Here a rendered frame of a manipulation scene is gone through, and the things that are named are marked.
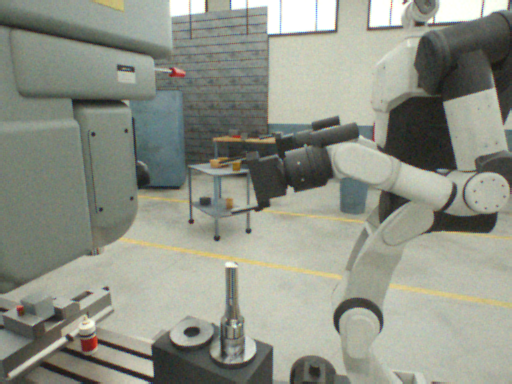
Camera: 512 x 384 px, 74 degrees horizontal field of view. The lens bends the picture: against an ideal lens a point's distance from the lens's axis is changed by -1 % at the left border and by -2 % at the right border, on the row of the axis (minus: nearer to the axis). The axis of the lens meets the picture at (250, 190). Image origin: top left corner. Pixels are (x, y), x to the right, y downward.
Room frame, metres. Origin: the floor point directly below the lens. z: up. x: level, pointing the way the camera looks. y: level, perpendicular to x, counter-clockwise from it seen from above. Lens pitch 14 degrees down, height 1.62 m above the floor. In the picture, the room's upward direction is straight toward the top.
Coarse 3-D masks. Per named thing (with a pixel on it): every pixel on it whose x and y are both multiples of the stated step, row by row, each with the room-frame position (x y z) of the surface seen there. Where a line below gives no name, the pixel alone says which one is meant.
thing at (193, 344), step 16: (192, 320) 0.66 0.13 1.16; (176, 336) 0.61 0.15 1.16; (192, 336) 0.63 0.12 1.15; (208, 336) 0.61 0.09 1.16; (160, 352) 0.59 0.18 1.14; (176, 352) 0.58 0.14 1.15; (192, 352) 0.58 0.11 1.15; (208, 352) 0.58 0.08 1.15; (256, 352) 0.58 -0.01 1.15; (272, 352) 0.59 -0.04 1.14; (160, 368) 0.59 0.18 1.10; (176, 368) 0.57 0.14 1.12; (192, 368) 0.55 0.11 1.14; (208, 368) 0.54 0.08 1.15; (224, 368) 0.53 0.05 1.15; (240, 368) 0.53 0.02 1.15; (256, 368) 0.54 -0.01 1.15; (272, 368) 0.59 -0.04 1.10
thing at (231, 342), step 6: (222, 330) 0.56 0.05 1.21; (240, 330) 0.56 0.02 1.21; (222, 336) 0.56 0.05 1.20; (228, 336) 0.55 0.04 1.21; (234, 336) 0.55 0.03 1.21; (240, 336) 0.56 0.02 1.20; (222, 342) 0.56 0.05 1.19; (228, 342) 0.55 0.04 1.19; (234, 342) 0.55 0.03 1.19; (240, 342) 0.56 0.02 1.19; (222, 348) 0.56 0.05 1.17; (228, 348) 0.55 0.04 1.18; (234, 348) 0.55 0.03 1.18; (240, 348) 0.56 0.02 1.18; (228, 354) 0.55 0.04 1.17; (234, 354) 0.55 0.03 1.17
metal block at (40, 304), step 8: (32, 296) 0.85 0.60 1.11; (40, 296) 0.85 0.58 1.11; (48, 296) 0.85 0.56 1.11; (24, 304) 0.83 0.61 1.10; (32, 304) 0.81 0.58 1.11; (40, 304) 0.83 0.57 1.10; (48, 304) 0.85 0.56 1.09; (32, 312) 0.82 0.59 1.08; (40, 312) 0.82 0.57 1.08; (48, 312) 0.84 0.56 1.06
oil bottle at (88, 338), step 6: (84, 318) 0.81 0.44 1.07; (84, 324) 0.80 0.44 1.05; (90, 324) 0.81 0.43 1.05; (84, 330) 0.79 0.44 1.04; (90, 330) 0.80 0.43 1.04; (84, 336) 0.79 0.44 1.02; (90, 336) 0.80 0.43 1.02; (96, 336) 0.82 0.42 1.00; (84, 342) 0.79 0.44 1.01; (90, 342) 0.80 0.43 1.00; (96, 342) 0.81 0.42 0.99; (84, 348) 0.79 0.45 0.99; (90, 348) 0.80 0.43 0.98; (96, 348) 0.81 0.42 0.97; (90, 354) 0.80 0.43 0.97
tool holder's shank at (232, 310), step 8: (232, 264) 0.58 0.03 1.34; (232, 272) 0.56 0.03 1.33; (232, 280) 0.56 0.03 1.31; (232, 288) 0.56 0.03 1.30; (232, 296) 0.56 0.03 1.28; (232, 304) 0.56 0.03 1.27; (224, 312) 0.57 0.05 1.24; (232, 312) 0.56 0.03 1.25; (240, 312) 0.57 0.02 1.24; (232, 320) 0.56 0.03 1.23
